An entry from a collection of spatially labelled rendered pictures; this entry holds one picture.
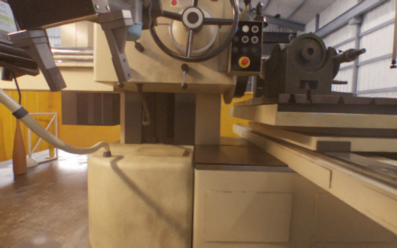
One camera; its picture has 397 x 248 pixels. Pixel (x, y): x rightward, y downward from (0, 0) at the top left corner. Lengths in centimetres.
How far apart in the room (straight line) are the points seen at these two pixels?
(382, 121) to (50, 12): 127
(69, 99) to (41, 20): 168
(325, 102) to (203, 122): 97
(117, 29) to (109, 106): 156
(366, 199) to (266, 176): 55
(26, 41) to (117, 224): 113
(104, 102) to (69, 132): 232
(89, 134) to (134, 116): 226
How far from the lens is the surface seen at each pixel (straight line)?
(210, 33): 102
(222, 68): 109
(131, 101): 181
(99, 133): 390
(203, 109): 172
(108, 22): 35
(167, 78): 109
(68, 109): 206
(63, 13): 37
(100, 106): 192
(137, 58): 115
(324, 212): 146
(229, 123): 353
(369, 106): 129
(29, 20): 41
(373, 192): 80
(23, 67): 97
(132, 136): 182
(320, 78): 113
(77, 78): 159
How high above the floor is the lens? 91
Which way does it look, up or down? 4 degrees down
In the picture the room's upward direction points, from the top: 2 degrees clockwise
